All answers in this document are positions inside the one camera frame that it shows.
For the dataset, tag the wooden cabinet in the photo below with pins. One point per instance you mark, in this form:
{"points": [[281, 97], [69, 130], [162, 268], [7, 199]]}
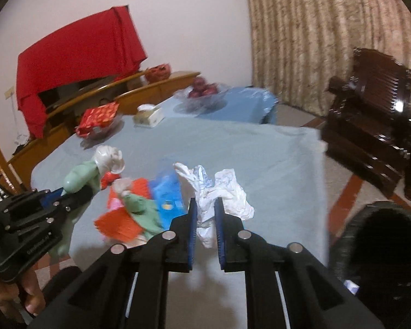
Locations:
{"points": [[150, 92]]}

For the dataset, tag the plain white plastic bag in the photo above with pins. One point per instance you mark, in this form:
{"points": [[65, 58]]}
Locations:
{"points": [[108, 159]]}

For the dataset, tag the blue packet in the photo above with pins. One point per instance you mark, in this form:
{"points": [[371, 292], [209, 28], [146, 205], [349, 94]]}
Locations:
{"points": [[164, 192]]}

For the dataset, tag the heap of red apples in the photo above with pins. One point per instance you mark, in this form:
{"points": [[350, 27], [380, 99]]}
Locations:
{"points": [[202, 89]]}

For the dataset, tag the green plastic bag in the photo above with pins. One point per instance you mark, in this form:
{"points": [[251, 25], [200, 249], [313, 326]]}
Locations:
{"points": [[75, 178], [144, 212]]}

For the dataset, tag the red plastic bag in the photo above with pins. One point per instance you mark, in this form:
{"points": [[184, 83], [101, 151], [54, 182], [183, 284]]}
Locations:
{"points": [[108, 180]]}

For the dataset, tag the shiny blue tablecloth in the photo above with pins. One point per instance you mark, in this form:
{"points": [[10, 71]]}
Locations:
{"points": [[246, 106]]}

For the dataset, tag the black television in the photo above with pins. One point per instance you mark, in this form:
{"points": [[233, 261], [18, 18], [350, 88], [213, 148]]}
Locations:
{"points": [[54, 94]]}

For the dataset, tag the tissue box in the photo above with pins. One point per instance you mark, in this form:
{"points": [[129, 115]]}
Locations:
{"points": [[149, 116]]}

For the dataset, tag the glass fruit bowl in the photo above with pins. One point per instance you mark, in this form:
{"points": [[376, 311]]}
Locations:
{"points": [[205, 102]]}

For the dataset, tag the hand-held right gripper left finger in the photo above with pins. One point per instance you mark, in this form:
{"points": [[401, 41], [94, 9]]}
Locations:
{"points": [[193, 233]]}

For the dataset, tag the red patterned packet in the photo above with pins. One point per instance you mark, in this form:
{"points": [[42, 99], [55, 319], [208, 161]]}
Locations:
{"points": [[97, 116]]}

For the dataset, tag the red cloth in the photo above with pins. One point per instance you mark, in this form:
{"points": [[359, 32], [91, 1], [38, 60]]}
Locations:
{"points": [[72, 51]]}

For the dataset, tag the light blue tablecloth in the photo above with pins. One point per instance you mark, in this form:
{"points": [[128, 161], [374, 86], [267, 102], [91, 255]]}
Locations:
{"points": [[243, 150]]}

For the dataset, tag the dark wooden armchair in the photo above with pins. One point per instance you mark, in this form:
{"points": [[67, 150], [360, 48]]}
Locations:
{"points": [[363, 126]]}

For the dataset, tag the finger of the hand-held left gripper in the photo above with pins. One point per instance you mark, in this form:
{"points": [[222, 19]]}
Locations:
{"points": [[77, 197], [51, 198]]}

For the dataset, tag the red basket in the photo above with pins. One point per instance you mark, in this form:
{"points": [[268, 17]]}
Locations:
{"points": [[157, 72]]}

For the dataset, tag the black trash bin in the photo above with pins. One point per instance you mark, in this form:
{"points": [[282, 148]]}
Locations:
{"points": [[380, 246]]}

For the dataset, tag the glass plate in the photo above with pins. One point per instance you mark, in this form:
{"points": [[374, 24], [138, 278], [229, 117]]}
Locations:
{"points": [[104, 133]]}

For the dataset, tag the person's left hand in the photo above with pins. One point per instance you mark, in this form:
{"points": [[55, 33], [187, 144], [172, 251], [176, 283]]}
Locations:
{"points": [[30, 291]]}

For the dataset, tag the white plastic bag blue print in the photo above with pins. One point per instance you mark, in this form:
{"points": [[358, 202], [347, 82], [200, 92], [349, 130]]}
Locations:
{"points": [[203, 192]]}

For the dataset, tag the beige patterned curtain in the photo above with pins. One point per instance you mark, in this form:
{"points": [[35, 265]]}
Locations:
{"points": [[311, 41]]}

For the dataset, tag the wall socket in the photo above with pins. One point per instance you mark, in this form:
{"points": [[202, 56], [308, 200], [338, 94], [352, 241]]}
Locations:
{"points": [[9, 93]]}

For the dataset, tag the orange foam net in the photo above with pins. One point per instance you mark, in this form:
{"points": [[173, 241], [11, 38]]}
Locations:
{"points": [[118, 226]]}

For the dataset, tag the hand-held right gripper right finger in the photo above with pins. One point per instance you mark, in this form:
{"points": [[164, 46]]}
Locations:
{"points": [[220, 233]]}

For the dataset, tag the crumpled white paper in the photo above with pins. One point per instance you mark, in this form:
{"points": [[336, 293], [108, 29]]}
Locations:
{"points": [[234, 195]]}

